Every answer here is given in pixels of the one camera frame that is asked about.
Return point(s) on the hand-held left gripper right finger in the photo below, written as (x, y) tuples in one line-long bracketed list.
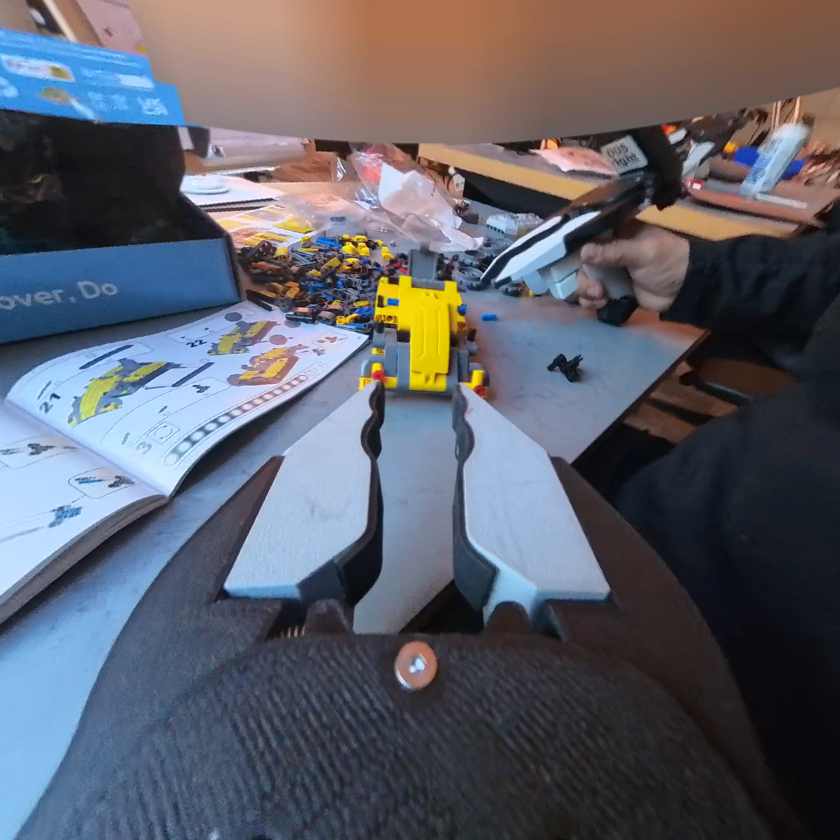
[(531, 512)]

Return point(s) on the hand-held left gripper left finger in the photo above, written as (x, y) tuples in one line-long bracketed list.
[(302, 512)]

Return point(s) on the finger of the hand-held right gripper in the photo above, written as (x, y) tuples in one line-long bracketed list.
[(558, 253), (544, 235)]

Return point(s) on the black brick connector assembly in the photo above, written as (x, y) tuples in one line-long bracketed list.
[(565, 367)]

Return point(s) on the yellow grey brick vehicle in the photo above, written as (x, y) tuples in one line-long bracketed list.
[(426, 328)]

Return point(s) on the pile of mixed brick parts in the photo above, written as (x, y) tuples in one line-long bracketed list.
[(315, 275)]

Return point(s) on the person's right forearm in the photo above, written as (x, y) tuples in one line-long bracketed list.
[(754, 282)]

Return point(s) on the grey desk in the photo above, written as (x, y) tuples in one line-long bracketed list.
[(590, 328)]

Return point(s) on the person's right hand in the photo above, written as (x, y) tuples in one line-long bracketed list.
[(649, 262)]

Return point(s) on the grey toy battery box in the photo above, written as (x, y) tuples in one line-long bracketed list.
[(512, 226)]

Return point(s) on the wood-edged grey table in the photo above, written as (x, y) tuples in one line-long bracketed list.
[(722, 220)]

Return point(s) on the printed paper sheet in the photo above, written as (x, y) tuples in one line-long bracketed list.
[(571, 159)]

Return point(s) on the group of grey toy wheels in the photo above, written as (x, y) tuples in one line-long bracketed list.
[(469, 275)]

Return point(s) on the white plastic bottle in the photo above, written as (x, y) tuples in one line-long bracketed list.
[(774, 157)]

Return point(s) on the white instruction booklet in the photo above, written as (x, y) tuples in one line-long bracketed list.
[(164, 420)]

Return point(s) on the clear plastic bags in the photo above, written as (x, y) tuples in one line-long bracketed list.
[(367, 177)]

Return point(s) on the person's dark clothing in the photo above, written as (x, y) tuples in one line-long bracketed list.
[(722, 525)]

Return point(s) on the yellow sticker sheet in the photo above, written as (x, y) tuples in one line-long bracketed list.
[(275, 226)]

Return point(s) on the blue cardboard box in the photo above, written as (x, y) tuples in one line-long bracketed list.
[(98, 289)]

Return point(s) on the white stand base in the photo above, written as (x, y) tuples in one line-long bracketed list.
[(223, 190)]

